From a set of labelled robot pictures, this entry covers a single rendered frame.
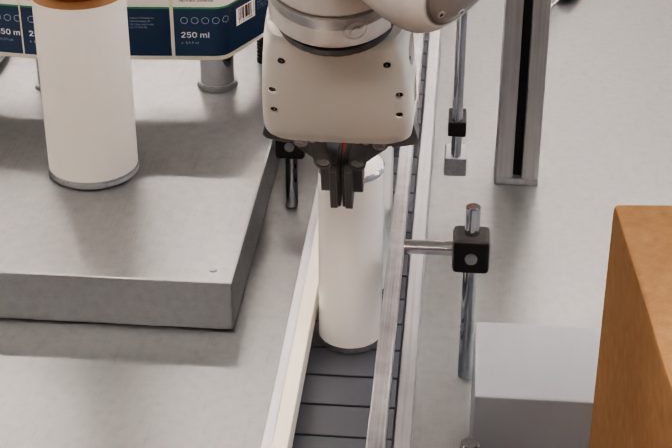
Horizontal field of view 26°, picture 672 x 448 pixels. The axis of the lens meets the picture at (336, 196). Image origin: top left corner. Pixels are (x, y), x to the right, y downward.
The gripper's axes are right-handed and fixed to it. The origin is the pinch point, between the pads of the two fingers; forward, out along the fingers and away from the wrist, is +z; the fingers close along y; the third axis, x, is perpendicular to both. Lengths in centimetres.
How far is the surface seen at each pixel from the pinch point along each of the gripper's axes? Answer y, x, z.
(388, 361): -3.9, 10.0, 8.3
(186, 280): 15.1, -8.1, 23.7
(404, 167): -3.4, -17.9, 18.4
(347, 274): 0.1, -1.4, 13.1
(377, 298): -2.2, -1.7, 16.3
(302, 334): 3.4, 2.5, 16.0
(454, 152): -7.6, -29.4, 28.5
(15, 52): 41, -45, 33
